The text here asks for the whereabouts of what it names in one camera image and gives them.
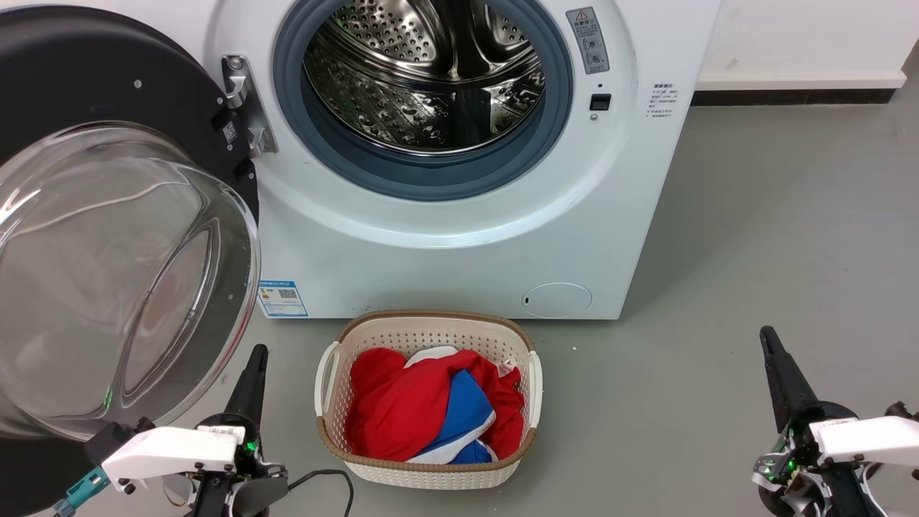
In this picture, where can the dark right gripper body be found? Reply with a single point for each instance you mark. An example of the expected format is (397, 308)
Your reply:
(793, 459)

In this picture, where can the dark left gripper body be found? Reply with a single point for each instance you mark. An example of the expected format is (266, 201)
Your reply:
(253, 459)

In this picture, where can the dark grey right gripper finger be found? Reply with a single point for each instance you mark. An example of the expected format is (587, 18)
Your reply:
(774, 388)
(795, 395)

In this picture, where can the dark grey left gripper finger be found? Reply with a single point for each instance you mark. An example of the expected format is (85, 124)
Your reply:
(243, 395)
(259, 391)

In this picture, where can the round black glass washer door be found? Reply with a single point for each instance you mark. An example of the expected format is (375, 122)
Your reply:
(108, 72)

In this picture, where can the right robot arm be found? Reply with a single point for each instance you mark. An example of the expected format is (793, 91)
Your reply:
(840, 495)

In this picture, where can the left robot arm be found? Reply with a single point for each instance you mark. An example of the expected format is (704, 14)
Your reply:
(258, 499)

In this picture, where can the white front-load washing machine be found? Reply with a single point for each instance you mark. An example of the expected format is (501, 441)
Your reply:
(431, 273)

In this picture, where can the metal door hinge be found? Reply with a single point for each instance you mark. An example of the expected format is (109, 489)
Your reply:
(240, 86)

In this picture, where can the black door latch socket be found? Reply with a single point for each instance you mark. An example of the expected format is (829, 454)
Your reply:
(600, 102)

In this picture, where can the blue white energy label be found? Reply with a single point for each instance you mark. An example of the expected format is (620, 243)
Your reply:
(282, 298)

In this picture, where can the red garment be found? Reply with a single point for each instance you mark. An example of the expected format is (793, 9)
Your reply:
(395, 409)

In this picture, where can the beige perforated laundry basket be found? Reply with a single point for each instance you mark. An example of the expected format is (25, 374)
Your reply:
(431, 474)

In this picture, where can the blue and white garment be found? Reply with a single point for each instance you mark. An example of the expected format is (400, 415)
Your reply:
(467, 409)

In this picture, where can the round white filter cover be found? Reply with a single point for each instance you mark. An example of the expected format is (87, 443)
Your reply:
(556, 300)

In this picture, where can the dark baseboard strip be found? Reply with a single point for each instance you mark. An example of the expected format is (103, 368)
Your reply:
(790, 97)

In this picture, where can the stainless steel washer drum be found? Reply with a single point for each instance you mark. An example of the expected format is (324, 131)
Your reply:
(402, 108)

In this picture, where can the grey warning label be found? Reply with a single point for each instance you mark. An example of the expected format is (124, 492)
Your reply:
(588, 39)

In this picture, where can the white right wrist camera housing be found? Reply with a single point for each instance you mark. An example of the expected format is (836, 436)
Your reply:
(869, 438)

